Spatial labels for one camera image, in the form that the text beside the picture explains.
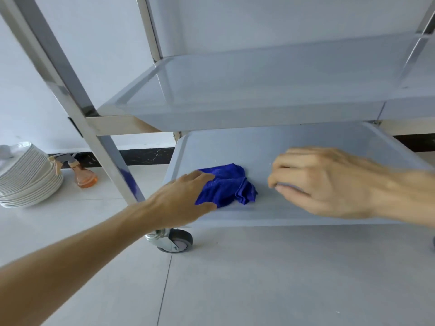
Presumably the person's right hand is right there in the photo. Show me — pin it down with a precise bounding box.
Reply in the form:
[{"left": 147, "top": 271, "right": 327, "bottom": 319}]
[{"left": 267, "top": 147, "right": 383, "bottom": 220}]

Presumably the person's left hand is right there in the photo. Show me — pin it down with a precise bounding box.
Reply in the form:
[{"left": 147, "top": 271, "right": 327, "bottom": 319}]
[{"left": 135, "top": 170, "right": 219, "bottom": 230}]

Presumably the blue microfibre cloth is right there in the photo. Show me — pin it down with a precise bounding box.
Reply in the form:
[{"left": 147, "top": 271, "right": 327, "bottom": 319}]
[{"left": 194, "top": 163, "right": 258, "bottom": 209}]

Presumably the person's left forearm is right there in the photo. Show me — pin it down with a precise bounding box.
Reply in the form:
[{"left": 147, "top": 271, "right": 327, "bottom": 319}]
[{"left": 0, "top": 201, "right": 153, "bottom": 326}]

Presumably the person's right forearm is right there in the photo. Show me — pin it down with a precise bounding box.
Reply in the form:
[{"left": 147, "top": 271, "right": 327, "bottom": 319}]
[{"left": 374, "top": 166, "right": 435, "bottom": 230}]

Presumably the grey caster wheel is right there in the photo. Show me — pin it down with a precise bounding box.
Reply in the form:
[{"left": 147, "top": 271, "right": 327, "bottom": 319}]
[{"left": 145, "top": 228, "right": 194, "bottom": 254}]

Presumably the deep grey cart tray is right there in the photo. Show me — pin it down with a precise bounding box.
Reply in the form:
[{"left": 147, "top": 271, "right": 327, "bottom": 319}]
[{"left": 164, "top": 121, "right": 435, "bottom": 229}]

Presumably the shallow grey cart tray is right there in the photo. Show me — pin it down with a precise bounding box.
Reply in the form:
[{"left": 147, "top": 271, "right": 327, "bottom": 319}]
[{"left": 96, "top": 32, "right": 435, "bottom": 133}]

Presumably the orange spray bottle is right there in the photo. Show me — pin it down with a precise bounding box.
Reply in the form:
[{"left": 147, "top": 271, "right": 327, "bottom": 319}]
[{"left": 48, "top": 153, "right": 99, "bottom": 189}]

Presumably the stack of white plates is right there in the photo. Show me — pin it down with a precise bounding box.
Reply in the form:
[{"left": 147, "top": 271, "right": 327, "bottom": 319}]
[{"left": 0, "top": 142, "right": 64, "bottom": 209}]

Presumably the steel cart frame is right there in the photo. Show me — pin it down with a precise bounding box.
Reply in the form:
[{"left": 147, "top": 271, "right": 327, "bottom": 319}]
[{"left": 0, "top": 0, "right": 435, "bottom": 206}]

